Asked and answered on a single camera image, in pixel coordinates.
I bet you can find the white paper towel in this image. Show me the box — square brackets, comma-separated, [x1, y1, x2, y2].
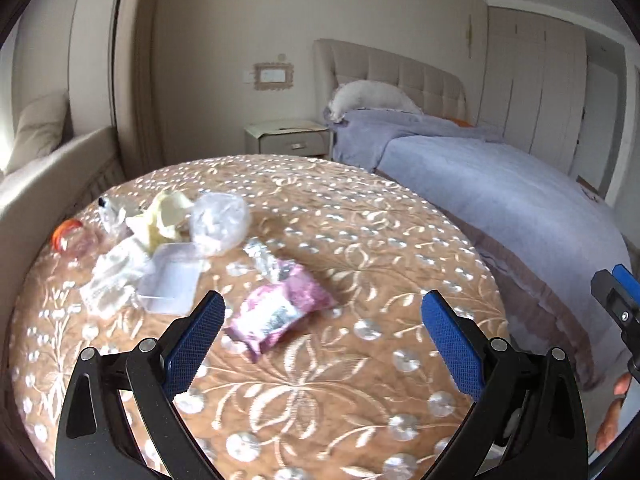
[79, 236, 150, 320]

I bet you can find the right hand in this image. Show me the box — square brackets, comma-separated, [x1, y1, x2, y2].
[596, 373, 632, 453]

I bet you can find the orange cap plastic bottle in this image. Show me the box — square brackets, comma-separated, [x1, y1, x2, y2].
[51, 219, 100, 260]

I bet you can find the white pillow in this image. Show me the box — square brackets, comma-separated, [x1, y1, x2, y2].
[326, 80, 422, 122]

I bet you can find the clear plastic tray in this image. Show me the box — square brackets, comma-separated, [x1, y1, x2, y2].
[137, 243, 208, 316]

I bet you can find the pink foil snack bag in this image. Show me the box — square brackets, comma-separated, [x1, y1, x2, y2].
[226, 237, 336, 363]

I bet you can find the framed wall switch panel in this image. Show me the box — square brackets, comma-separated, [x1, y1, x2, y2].
[254, 62, 294, 91]

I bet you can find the crumpled black white wrapper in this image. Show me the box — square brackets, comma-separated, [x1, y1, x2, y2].
[98, 195, 137, 237]

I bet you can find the clear plastic bag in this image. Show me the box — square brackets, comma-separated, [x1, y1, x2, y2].
[190, 193, 252, 257]

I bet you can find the white nightstand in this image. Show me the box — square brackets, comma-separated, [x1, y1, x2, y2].
[244, 119, 332, 158]

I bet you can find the orange pillow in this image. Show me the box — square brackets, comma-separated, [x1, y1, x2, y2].
[448, 118, 474, 128]

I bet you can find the round embroidered tablecloth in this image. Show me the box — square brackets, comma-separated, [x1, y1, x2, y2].
[7, 153, 511, 480]

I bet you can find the white wardrobe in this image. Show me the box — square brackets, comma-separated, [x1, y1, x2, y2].
[478, 8, 587, 174]

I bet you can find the bed with lavender blanket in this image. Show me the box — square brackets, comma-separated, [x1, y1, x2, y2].
[323, 110, 630, 390]

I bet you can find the beige cushion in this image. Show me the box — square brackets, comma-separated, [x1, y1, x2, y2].
[6, 91, 68, 174]

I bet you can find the beige tufted headboard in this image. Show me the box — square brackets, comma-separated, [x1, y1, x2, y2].
[312, 39, 468, 120]

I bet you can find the crumpled yellow paper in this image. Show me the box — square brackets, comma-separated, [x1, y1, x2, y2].
[125, 191, 194, 255]

